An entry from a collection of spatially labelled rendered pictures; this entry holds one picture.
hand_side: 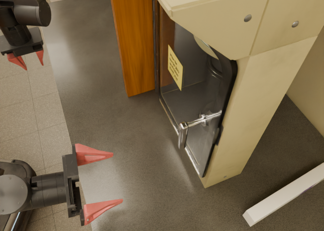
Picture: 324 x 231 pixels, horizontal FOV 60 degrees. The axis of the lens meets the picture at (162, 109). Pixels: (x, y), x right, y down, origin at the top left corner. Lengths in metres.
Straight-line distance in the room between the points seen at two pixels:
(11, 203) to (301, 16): 0.47
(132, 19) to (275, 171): 0.56
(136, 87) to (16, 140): 1.38
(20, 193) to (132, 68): 0.50
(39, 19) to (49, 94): 1.63
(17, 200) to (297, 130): 0.76
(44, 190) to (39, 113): 1.70
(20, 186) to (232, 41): 0.36
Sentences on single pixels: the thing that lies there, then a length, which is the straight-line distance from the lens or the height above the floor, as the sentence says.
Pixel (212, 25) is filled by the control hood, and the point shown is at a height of 1.48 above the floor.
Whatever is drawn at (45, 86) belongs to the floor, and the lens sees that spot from 2.37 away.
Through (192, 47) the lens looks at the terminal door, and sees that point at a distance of 0.51.
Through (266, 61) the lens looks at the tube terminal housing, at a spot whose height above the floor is 1.39.
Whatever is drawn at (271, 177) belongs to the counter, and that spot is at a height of 0.94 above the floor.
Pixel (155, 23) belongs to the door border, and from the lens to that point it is 0.69.
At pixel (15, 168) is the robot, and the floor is 0.24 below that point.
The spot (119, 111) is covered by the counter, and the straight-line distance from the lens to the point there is 0.90.
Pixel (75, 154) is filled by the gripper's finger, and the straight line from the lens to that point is 0.56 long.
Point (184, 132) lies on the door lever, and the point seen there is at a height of 1.19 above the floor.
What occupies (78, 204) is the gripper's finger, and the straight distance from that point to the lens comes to 0.58.
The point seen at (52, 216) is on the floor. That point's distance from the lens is 1.83.
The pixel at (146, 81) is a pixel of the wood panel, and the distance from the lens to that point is 0.90.
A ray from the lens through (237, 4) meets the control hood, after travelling 0.31.
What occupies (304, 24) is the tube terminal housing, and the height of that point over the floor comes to 1.44.
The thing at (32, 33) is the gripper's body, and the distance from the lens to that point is 0.82.
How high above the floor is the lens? 1.66
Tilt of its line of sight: 54 degrees down
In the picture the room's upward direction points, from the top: straight up
